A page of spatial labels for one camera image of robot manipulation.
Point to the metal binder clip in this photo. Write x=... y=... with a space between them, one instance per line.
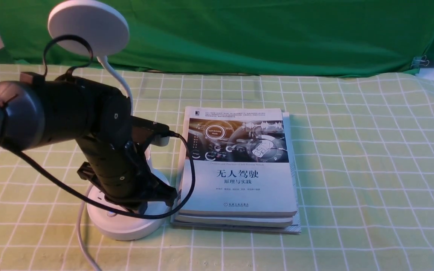
x=420 y=61

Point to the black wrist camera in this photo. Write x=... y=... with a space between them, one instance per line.
x=147 y=132

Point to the white desk lamp with sockets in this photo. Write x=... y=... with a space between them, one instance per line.
x=107 y=32

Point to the green backdrop cloth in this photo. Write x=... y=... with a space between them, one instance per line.
x=346 y=38

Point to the bottom thin book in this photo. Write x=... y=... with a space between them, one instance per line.
x=296 y=222

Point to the green checkered tablecloth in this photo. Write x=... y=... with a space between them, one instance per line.
x=365 y=163

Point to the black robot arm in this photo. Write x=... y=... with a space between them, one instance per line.
x=35 y=112

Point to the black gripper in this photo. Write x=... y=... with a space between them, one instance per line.
x=121 y=171

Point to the white self-driving textbook on top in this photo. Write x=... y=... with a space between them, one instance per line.
x=239 y=184

